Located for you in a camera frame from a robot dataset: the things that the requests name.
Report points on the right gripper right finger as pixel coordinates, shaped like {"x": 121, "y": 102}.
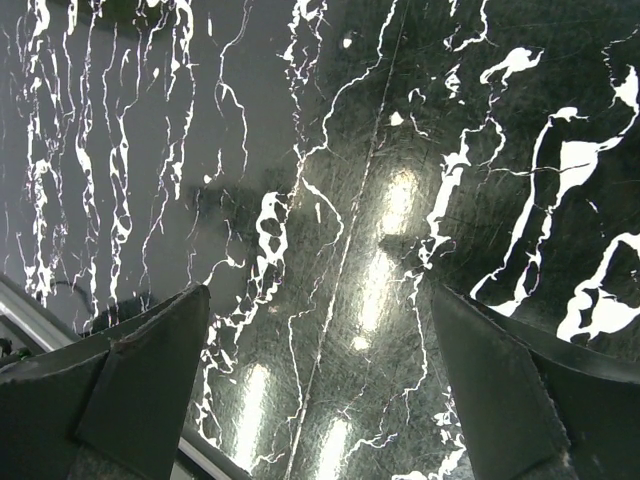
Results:
{"x": 532, "y": 406}

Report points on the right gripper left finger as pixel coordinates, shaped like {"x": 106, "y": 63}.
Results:
{"x": 110, "y": 406}

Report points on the black marbled table mat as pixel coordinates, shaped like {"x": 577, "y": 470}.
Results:
{"x": 322, "y": 166}

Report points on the aluminium frame rail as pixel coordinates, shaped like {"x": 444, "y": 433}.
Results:
{"x": 35, "y": 325}

